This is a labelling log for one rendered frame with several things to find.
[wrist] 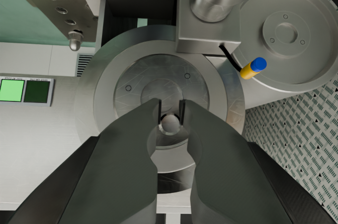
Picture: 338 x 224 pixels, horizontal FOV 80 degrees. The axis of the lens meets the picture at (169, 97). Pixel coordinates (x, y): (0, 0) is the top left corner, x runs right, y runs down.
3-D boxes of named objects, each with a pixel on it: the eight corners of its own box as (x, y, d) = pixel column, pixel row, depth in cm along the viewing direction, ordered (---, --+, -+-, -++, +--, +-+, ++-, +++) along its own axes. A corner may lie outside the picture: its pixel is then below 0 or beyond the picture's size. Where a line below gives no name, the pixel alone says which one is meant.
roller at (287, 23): (339, -18, 21) (355, 95, 19) (241, 65, 46) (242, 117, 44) (226, -27, 20) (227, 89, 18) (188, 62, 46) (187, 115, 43)
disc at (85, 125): (243, 28, 19) (248, 196, 17) (241, 31, 20) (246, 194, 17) (83, 18, 19) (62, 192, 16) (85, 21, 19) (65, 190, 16)
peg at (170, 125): (178, 110, 13) (184, 132, 12) (175, 114, 15) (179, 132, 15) (156, 115, 13) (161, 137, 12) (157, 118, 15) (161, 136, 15)
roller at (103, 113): (227, 42, 19) (229, 175, 16) (187, 96, 44) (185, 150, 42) (99, 35, 18) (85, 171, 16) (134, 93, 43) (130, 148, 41)
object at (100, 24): (116, -109, 22) (100, 52, 19) (138, 15, 45) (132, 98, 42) (112, -110, 22) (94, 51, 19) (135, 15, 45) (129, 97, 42)
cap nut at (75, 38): (80, 31, 51) (78, 48, 50) (85, 38, 55) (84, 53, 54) (66, 30, 51) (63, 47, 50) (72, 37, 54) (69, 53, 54)
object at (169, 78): (196, 44, 17) (221, 136, 15) (192, 53, 18) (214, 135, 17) (104, 62, 16) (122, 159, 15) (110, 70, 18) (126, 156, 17)
